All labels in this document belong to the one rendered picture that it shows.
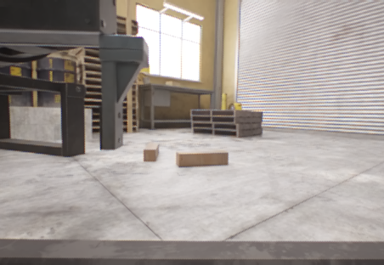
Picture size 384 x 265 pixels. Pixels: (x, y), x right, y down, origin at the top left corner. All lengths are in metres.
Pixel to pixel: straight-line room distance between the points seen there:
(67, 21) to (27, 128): 3.25
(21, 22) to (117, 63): 0.08
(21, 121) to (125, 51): 3.26
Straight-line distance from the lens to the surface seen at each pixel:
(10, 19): 0.25
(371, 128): 5.41
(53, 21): 0.23
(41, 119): 3.45
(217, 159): 1.70
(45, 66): 4.10
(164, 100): 5.57
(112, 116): 0.21
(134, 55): 0.21
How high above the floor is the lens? 0.39
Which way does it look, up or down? 5 degrees down
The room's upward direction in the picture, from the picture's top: 1 degrees clockwise
